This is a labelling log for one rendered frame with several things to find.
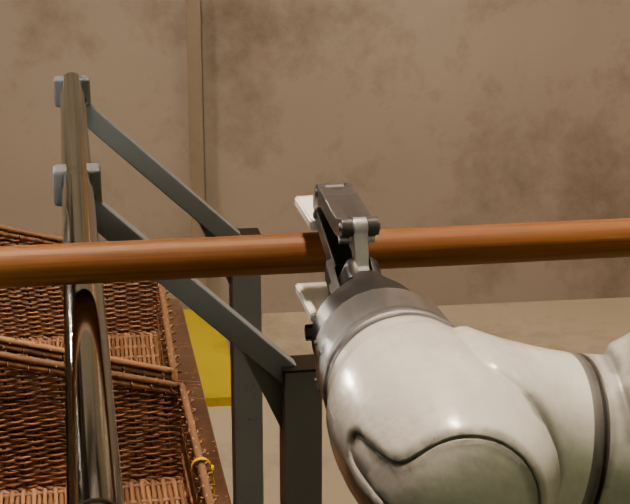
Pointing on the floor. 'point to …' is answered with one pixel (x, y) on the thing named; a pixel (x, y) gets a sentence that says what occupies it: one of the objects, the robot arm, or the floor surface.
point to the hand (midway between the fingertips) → (321, 255)
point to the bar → (204, 303)
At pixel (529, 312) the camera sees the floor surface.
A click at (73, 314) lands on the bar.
